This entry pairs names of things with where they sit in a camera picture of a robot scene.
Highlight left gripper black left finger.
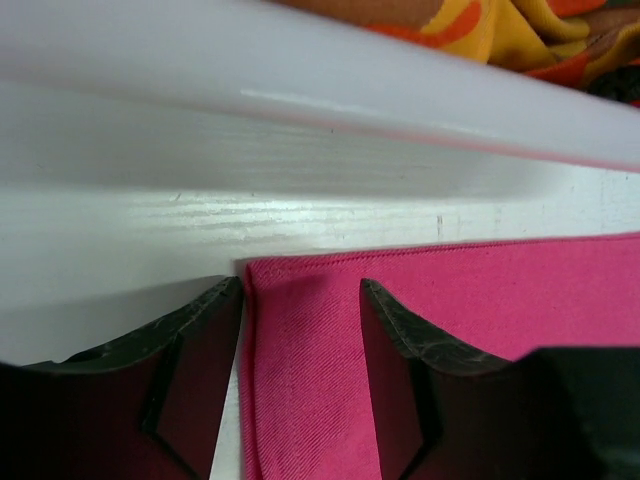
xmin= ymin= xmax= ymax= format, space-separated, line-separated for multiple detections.
xmin=1 ymin=277 xmax=243 ymax=479

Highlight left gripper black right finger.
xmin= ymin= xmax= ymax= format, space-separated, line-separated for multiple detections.
xmin=360 ymin=279 xmax=639 ymax=479

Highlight pink trousers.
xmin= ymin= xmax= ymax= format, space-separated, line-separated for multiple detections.
xmin=239 ymin=233 xmax=639 ymax=479

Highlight orange patterned trousers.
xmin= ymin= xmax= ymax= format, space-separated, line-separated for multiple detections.
xmin=281 ymin=0 xmax=639 ymax=106

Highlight white plastic basket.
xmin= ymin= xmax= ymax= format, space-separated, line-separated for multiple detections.
xmin=1 ymin=1 xmax=639 ymax=172

